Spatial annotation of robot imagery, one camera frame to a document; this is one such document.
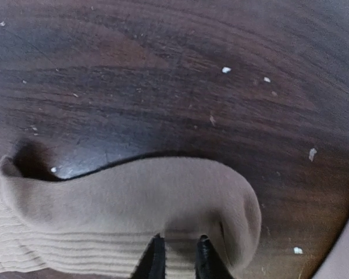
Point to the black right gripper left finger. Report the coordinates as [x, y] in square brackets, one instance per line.
[152, 264]

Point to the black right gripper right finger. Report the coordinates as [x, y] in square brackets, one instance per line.
[208, 264]

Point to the tan ribbed sock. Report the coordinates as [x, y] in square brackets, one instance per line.
[101, 223]

